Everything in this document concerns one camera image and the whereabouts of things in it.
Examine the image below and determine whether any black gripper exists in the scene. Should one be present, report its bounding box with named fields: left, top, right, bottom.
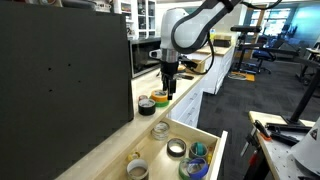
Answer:
left=160, top=60, right=181, bottom=101

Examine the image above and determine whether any orange masking tape roll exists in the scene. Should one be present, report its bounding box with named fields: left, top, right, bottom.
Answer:
left=149, top=88, right=170, bottom=104

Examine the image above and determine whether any green tape roll on counter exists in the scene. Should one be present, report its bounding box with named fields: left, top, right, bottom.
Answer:
left=154, top=98, right=171, bottom=109

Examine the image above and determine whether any white drawer cabinet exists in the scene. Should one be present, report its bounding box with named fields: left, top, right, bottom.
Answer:
left=166, top=80, right=205, bottom=130

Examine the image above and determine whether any black tape roll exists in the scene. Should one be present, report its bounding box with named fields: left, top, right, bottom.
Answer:
left=137, top=98, right=157, bottom=117

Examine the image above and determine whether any dark grey tape roll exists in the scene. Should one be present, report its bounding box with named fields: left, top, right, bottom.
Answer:
left=166, top=137, right=188, bottom=159

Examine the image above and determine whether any grey roll with teal tape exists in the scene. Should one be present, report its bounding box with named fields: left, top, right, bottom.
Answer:
left=188, top=141, right=210, bottom=160

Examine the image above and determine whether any open wooden drawer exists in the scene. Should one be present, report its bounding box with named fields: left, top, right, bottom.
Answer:
left=99, top=116, right=229, bottom=180

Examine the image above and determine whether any small yellow tape roll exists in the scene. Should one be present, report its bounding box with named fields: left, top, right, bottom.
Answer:
left=126, top=151, right=142, bottom=164

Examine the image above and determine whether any small yellow item in drawer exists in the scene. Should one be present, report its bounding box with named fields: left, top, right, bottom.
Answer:
left=206, top=150, right=214, bottom=165

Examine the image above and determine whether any green tape roll in drawer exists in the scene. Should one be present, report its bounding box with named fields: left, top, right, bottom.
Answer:
left=177, top=157, right=195, bottom=180

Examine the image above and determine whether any blue tape roll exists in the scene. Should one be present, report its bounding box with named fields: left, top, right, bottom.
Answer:
left=186, top=157, right=210, bottom=180

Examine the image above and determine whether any white wide tape roll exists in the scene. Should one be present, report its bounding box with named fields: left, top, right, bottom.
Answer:
left=125, top=158, right=150, bottom=180

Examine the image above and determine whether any black hand tool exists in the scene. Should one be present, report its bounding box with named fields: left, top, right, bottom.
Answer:
left=173, top=72, right=195, bottom=81

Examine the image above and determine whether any black microwave oven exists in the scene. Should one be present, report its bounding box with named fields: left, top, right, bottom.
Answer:
left=127, top=36, right=164, bottom=80

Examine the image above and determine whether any white island cabinet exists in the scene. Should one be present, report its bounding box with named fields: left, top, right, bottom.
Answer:
left=186, top=35, right=240, bottom=96

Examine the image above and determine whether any black box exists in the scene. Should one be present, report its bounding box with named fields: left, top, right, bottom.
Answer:
left=212, top=38, right=232, bottom=49

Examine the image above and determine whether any white shelving unit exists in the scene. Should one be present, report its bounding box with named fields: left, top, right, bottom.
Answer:
left=112, top=0, right=158, bottom=40

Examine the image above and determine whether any tan wooden box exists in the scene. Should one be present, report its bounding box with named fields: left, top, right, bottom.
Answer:
left=214, top=32, right=233, bottom=42

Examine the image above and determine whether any yellow floor mat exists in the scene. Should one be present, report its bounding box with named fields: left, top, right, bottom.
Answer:
left=230, top=70, right=256, bottom=83

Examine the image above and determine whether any large black panel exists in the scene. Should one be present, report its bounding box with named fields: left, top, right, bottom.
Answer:
left=0, top=1, right=135, bottom=180

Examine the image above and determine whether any black clamp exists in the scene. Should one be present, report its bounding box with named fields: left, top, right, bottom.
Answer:
left=265, top=122, right=313, bottom=147

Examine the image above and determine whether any wooden work table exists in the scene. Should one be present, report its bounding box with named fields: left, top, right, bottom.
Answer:
left=242, top=110, right=320, bottom=180

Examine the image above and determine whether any black stand pole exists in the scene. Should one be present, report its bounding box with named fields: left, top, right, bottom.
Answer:
left=281, top=65, right=320, bottom=127

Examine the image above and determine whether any white cone housing with sticker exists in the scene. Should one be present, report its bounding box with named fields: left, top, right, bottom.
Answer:
left=289, top=116, right=320, bottom=177

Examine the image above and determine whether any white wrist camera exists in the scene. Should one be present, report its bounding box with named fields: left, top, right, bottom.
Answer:
left=148, top=48, right=164, bottom=61

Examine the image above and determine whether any coiled cable on floor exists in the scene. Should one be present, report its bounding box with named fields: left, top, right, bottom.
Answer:
left=227, top=72, right=248, bottom=81

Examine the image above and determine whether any orange handled clamp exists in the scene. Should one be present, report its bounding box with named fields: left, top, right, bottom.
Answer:
left=252, top=119, right=273, bottom=142

